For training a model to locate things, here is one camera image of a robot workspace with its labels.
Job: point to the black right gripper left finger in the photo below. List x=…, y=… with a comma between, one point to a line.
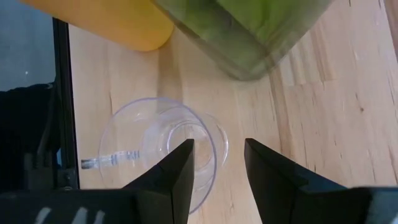
x=178, y=180

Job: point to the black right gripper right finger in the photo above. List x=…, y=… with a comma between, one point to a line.
x=273, y=186

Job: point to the clear glass cup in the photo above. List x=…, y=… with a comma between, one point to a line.
x=133, y=130

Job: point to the tall green faceted cup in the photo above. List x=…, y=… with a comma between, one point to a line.
x=236, y=34

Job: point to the orange plastic cup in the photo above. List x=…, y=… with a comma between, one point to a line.
x=124, y=21

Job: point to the black metal table frame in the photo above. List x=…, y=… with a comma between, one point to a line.
x=63, y=93

